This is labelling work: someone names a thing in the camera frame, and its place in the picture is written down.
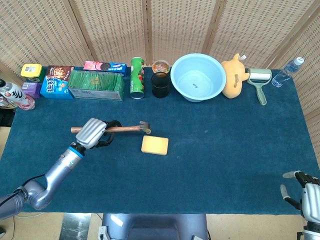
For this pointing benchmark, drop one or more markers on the yellow plush toy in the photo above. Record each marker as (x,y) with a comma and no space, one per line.
(232,80)

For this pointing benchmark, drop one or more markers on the light blue plastic basin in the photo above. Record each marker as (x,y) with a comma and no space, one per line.
(198,77)

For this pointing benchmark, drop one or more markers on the white bottle with black print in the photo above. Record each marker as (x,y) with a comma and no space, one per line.
(13,96)

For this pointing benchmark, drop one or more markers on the blue table cloth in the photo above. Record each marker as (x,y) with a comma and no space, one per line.
(160,155)

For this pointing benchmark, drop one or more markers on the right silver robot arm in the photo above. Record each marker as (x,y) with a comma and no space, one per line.
(308,231)

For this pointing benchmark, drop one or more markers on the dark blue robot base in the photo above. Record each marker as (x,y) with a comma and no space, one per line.
(155,226)

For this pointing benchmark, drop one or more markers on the black mesh pen cup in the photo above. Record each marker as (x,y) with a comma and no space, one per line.
(160,86)

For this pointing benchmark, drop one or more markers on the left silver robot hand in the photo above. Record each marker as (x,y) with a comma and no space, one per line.
(93,132)

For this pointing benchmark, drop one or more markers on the purple small box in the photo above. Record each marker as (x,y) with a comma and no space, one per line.
(31,89)

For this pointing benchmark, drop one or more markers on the woven folding screen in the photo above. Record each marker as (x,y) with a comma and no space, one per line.
(160,30)

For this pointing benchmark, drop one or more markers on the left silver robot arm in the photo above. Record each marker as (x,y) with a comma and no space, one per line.
(47,177)

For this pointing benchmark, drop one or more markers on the blue snack box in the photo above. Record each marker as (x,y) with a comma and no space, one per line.
(55,87)

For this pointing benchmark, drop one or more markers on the brown pizza print box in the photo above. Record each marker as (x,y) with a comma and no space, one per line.
(60,72)

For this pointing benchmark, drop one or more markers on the green chips can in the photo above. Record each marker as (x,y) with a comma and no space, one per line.
(137,78)

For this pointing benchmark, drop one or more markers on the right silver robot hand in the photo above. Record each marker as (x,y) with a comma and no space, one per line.
(308,197)

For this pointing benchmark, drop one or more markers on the box of green packets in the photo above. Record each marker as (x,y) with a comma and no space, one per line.
(96,85)

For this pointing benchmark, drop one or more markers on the green lint roller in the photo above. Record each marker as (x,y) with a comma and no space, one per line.
(260,82)

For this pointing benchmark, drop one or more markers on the yellow lidded container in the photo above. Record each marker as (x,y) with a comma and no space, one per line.
(31,71)

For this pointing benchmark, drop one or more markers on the yellow rectangular sponge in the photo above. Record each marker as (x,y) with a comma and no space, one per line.
(154,145)

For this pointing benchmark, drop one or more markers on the orange lidded jelly cup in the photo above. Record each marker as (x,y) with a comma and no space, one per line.
(161,66)

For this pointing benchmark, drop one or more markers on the pink and blue cookie box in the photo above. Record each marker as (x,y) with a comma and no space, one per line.
(105,67)

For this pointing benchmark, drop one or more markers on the clear plastic water bottle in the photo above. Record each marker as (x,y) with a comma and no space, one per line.
(286,72)

